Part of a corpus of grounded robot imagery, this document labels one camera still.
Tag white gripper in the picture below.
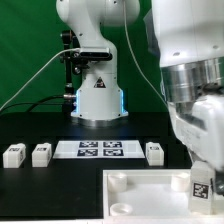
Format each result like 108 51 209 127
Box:
168 95 224 196

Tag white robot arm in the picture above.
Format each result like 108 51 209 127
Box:
56 0 224 195

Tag white square table top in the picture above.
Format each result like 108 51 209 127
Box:
103 169 224 224

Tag white fiducial marker sheet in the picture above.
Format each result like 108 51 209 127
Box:
53 140 144 159

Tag black camera on stand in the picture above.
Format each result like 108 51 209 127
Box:
60 30 113 114

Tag grey camera cable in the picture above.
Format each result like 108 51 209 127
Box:
0 48 81 113

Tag black cables on table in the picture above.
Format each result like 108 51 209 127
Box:
0 94 73 116

